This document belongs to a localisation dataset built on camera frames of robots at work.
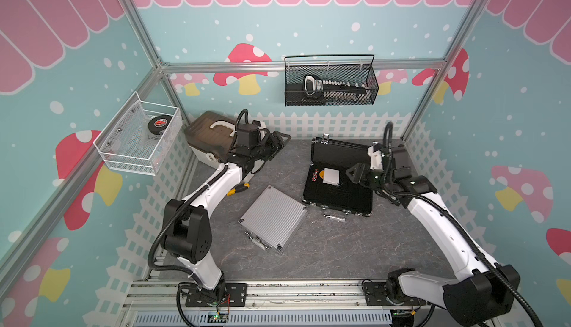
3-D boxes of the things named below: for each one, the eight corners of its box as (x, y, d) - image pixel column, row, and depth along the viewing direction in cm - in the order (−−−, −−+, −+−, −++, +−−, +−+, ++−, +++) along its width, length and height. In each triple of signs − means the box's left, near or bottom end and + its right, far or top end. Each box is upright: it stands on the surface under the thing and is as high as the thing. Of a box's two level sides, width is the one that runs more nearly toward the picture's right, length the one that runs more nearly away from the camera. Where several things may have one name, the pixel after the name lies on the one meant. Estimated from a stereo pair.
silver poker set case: (237, 231, 91) (234, 224, 85) (269, 192, 102) (268, 184, 97) (278, 260, 84) (277, 255, 78) (308, 215, 95) (309, 207, 90)
